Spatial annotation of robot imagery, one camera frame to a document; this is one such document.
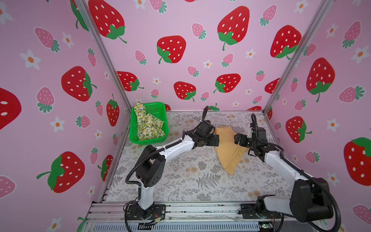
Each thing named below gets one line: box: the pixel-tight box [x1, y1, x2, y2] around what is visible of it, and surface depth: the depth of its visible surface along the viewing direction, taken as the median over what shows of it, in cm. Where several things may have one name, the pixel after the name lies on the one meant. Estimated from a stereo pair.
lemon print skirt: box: [134, 101, 166, 142], surface depth 109 cm
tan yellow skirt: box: [214, 125, 249, 176], surface depth 94 cm
